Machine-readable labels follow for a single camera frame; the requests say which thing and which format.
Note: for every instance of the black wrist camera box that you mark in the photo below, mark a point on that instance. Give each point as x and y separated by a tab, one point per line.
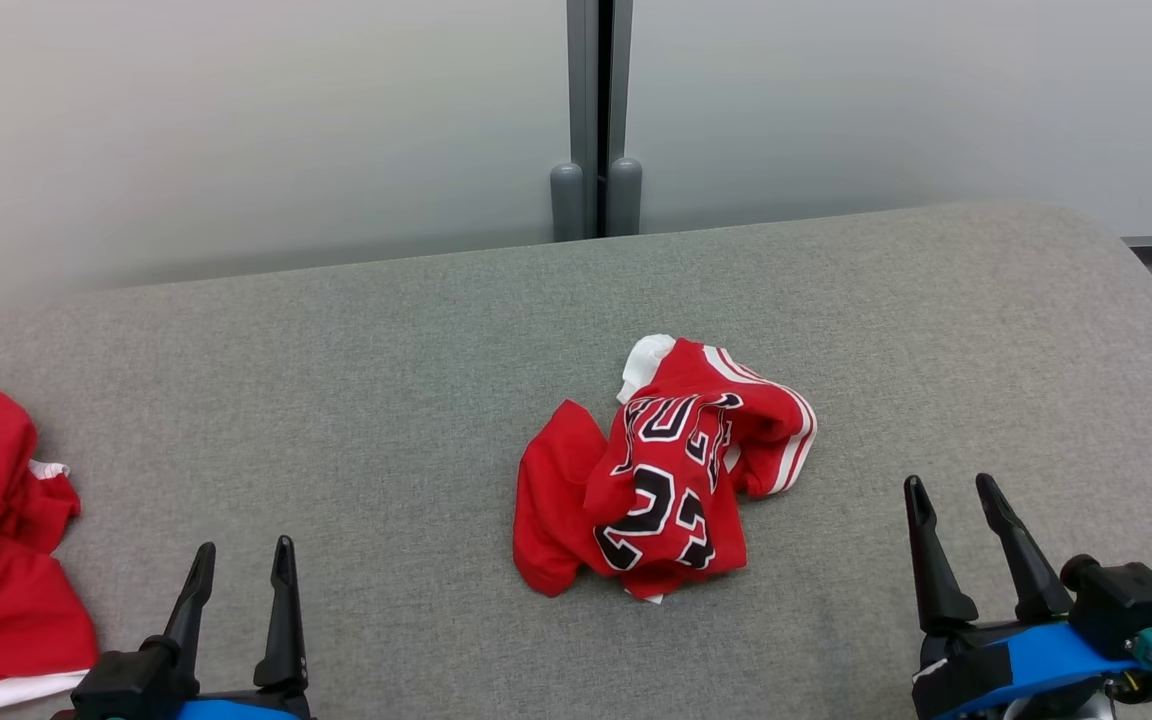
1126	605
121	690

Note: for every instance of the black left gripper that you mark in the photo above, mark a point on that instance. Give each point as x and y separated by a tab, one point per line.
246	694

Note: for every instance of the grey partition post two feet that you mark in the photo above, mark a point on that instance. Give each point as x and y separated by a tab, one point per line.
596	120

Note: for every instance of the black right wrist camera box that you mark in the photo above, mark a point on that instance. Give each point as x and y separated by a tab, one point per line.
1126	605

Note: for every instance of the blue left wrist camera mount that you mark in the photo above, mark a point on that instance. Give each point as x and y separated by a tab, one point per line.
231	711

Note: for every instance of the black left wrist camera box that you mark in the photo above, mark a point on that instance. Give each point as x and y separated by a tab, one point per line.
121	690

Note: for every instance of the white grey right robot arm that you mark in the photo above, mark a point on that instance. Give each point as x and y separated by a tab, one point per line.
1056	708

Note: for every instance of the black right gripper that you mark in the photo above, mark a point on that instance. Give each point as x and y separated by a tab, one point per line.
961	670

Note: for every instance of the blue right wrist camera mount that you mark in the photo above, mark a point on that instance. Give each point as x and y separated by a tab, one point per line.
1056	655

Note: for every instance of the red basketball jersey number 23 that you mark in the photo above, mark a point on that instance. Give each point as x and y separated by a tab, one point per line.
656	480

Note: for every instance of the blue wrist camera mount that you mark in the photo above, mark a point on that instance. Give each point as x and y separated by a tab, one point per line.
1056	655
231	711

